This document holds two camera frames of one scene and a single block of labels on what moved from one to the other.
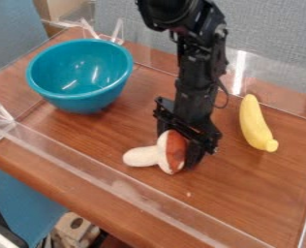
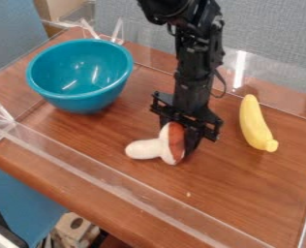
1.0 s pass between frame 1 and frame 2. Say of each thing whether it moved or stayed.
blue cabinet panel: stayed
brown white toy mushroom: moved
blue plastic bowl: stayed
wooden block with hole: stayed
